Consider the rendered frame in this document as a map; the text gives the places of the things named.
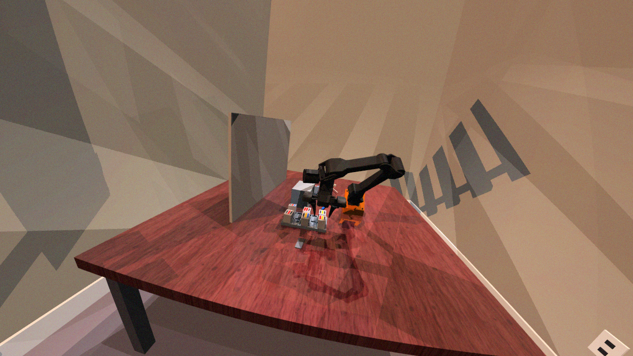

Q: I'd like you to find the grey flat panel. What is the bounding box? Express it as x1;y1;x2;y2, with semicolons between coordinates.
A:
228;113;291;223

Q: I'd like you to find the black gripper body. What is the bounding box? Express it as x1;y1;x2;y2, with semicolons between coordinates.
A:
302;183;347;208

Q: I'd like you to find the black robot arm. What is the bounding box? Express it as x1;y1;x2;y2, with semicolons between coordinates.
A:
303;153;406;208

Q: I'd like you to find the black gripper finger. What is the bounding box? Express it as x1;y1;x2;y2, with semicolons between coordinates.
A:
308;200;316;216
328;205;339;218

